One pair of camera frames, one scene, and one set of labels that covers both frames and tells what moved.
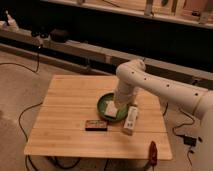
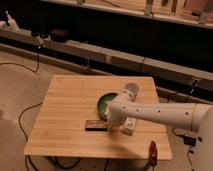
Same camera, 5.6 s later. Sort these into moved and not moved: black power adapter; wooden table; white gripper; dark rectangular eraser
Moved: white gripper
Not moved: dark rectangular eraser; black power adapter; wooden table
